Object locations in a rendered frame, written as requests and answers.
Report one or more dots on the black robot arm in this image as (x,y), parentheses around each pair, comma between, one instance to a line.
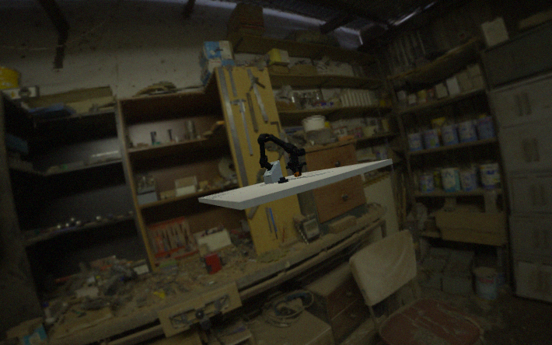
(288,147)

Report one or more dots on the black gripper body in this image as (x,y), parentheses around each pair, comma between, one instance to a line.
(298,163)

